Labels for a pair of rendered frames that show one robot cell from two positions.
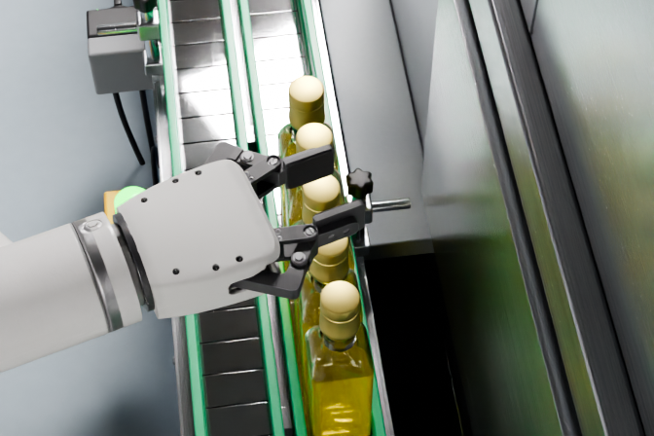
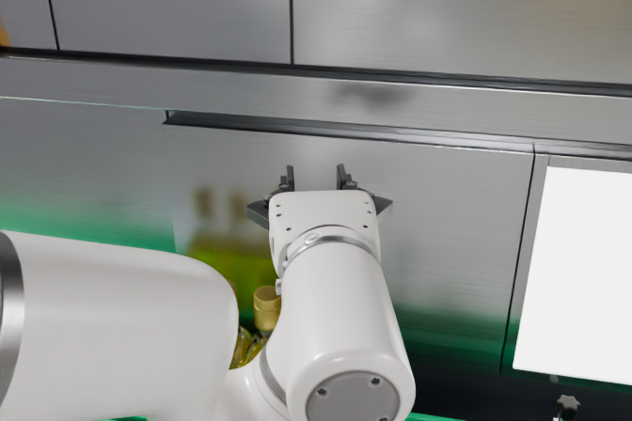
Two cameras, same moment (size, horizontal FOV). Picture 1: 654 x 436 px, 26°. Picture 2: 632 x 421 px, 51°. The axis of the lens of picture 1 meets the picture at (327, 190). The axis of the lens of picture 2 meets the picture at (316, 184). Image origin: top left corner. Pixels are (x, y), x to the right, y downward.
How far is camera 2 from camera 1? 91 cm
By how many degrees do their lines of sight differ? 58
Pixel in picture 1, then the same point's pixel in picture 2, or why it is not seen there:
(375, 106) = not seen: hidden behind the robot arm
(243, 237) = (350, 197)
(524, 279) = (414, 144)
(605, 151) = (438, 0)
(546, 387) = (481, 159)
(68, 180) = not seen: outside the picture
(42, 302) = (373, 278)
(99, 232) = (323, 232)
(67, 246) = (330, 248)
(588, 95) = not seen: outside the picture
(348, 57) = not seen: hidden behind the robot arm
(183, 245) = (344, 217)
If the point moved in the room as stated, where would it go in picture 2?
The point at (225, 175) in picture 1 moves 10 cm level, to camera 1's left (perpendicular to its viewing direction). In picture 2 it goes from (289, 196) to (244, 249)
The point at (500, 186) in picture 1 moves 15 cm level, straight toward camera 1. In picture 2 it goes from (346, 138) to (462, 165)
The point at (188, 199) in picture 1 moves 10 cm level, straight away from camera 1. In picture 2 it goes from (303, 210) to (197, 201)
